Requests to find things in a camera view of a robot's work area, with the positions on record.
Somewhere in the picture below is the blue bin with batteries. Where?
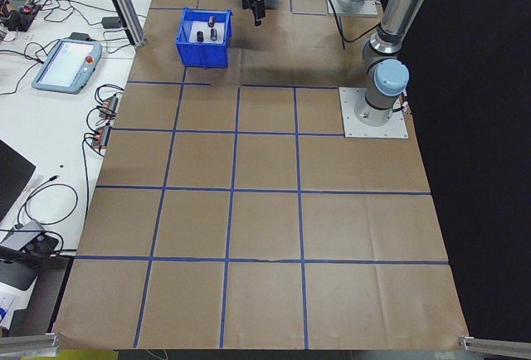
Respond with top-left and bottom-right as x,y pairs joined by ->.
174,7 -> 234,70

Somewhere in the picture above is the white foam bin liner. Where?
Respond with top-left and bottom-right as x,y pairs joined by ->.
185,22 -> 228,44

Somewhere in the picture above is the orange black usb device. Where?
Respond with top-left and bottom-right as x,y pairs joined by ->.
99,93 -> 122,119
91,125 -> 113,156

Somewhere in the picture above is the grey blue teach pendant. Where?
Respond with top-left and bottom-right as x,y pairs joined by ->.
32,37 -> 104,95

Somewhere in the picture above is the black red electronics board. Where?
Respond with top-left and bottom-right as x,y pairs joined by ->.
12,1 -> 42,32

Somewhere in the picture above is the white side table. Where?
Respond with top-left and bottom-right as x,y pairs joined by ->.
0,0 -> 163,261

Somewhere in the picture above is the black fabric cover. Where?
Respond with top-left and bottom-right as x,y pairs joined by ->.
408,0 -> 531,338

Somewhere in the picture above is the black laptop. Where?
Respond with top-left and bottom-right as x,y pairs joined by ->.
0,139 -> 37,222

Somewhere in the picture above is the black adapter block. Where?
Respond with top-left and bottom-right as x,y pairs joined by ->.
24,233 -> 61,257

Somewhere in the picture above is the grey usb hub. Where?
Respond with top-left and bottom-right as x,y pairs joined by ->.
0,219 -> 46,253

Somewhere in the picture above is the grey black monitor stand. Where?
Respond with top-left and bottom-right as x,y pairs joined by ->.
0,247 -> 45,294

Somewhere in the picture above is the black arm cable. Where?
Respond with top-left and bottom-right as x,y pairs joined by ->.
313,0 -> 381,44

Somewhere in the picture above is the aluminium profile post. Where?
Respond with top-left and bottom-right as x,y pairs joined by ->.
93,0 -> 147,48

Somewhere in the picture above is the black looped cable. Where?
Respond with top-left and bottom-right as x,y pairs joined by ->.
16,175 -> 80,228

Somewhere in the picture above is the aluminium frame rail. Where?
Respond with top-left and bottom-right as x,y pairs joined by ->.
458,333 -> 531,353
0,332 -> 63,355

